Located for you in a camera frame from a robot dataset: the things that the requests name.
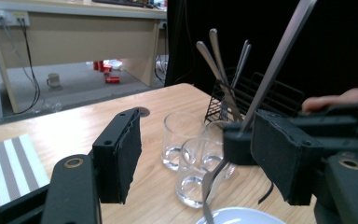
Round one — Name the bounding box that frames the grey mug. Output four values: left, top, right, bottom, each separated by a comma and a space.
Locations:
46, 73, 62, 89

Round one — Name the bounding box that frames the grey white striped placemat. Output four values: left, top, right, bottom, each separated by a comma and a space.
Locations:
0, 133, 50, 208

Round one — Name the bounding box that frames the white plate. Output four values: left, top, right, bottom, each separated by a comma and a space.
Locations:
195, 206, 288, 224

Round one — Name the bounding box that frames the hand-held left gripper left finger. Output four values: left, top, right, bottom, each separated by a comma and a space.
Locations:
91, 107, 143, 205

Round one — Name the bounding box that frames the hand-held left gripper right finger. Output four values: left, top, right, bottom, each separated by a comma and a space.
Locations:
250, 108, 324, 207

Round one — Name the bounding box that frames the white power outlet strip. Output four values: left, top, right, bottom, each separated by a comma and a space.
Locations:
0, 8, 32, 28

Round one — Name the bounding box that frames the black curtain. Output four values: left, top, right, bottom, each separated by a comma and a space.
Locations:
164, 0, 358, 105

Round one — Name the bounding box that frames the white cable bundle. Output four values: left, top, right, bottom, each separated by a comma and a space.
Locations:
154, 53, 169, 84

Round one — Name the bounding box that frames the clear drinking glass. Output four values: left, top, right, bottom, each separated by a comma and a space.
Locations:
203, 120, 236, 180
175, 136, 227, 209
162, 111, 206, 172

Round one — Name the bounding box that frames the white bag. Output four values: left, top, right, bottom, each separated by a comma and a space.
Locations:
106, 59, 125, 70

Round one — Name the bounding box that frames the silver fork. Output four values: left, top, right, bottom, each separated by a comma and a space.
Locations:
200, 0, 319, 224

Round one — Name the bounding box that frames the black hanging cable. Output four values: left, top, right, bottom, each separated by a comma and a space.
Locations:
18, 18, 42, 115

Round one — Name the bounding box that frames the silver cutlery piece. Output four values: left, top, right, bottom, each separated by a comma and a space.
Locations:
208, 27, 236, 104
229, 38, 250, 90
233, 43, 253, 90
195, 40, 245, 123

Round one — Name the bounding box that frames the light wooden desk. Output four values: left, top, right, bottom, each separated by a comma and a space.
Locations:
0, 0, 169, 115

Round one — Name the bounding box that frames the black wire cutlery basket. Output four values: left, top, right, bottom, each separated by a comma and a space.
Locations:
204, 66, 306, 124

